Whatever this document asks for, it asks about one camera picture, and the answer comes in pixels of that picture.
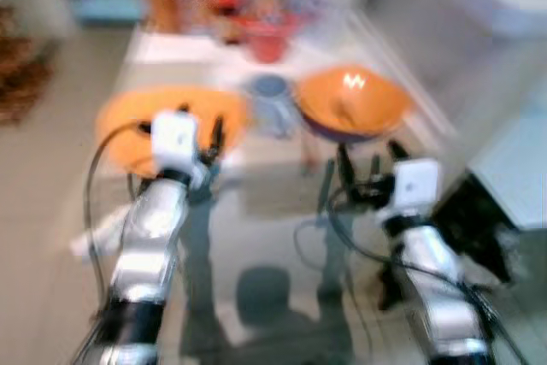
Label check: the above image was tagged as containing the orange plate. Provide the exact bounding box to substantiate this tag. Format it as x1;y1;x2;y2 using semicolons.
94;85;250;180

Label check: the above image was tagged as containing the grey cup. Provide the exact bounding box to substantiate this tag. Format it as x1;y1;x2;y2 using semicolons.
246;74;296;138

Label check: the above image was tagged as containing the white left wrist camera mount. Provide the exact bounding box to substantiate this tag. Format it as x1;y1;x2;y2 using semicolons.
150;111;206;188

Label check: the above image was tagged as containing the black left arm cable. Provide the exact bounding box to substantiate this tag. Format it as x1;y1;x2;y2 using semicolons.
83;121;155;315

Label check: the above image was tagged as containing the white cabinet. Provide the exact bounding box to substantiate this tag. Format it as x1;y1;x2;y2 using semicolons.
466;83;547;231

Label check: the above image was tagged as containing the orange bowl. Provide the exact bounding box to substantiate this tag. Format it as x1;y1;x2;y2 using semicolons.
293;66;413;144

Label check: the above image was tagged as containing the black metal frame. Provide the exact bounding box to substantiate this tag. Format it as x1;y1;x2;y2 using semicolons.
427;175;518;285

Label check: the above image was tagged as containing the red cup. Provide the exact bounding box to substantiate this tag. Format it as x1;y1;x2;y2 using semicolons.
235;13;300;64

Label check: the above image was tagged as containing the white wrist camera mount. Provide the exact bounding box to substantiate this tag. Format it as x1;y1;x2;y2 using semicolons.
389;158;444;219
150;111;206;188

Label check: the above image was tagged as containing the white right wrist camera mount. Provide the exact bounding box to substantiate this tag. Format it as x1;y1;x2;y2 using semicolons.
389;158;444;219

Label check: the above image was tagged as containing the white cloth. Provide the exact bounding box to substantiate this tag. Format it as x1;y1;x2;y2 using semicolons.
70;211;129;262

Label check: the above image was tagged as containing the brown woven mat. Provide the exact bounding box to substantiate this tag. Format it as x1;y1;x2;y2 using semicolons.
0;6;56;127

